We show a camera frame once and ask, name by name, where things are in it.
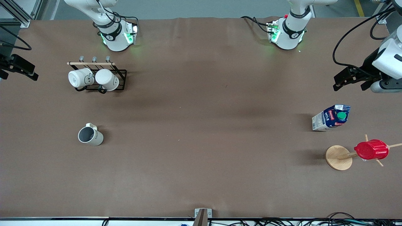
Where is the blue milk carton green cap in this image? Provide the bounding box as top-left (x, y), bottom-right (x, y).
top-left (312, 105), bottom-right (351, 132)

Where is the grey mug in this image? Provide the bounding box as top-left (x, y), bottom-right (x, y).
top-left (78, 123), bottom-right (104, 146)

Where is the red plastic cup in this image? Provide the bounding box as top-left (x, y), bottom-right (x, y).
top-left (354, 139), bottom-right (389, 160)

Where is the white mug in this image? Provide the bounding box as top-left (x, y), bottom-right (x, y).
top-left (68, 68), bottom-right (95, 89)
top-left (95, 69), bottom-right (120, 94)

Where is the wooden mug tree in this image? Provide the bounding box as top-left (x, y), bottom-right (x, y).
top-left (325, 134), bottom-right (402, 171)

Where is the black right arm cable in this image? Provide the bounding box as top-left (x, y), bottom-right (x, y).
top-left (0, 25), bottom-right (32, 51)

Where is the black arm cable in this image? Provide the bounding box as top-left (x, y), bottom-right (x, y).
top-left (332, 7), bottom-right (397, 74)
top-left (0, 25), bottom-right (32, 51)

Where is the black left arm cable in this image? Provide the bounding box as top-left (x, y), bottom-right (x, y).
top-left (332, 7), bottom-right (397, 74)

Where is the aluminium frame profile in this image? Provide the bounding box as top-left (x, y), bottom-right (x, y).
top-left (374, 0), bottom-right (402, 25)
top-left (0, 0), bottom-right (43, 28)

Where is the black wire mug rack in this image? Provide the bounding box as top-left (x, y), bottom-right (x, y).
top-left (67, 56), bottom-right (128, 94)

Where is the black base cable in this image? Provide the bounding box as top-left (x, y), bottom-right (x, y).
top-left (95, 0), bottom-right (139, 27)
top-left (241, 16), bottom-right (271, 34)

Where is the metal base connector bracket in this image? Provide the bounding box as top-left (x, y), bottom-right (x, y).
top-left (125, 23), bottom-right (139, 45)

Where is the black cable bundle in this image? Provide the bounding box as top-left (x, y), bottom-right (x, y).
top-left (207, 212), bottom-right (402, 226)

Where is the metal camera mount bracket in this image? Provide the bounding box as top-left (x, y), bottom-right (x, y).
top-left (194, 208), bottom-right (212, 226)

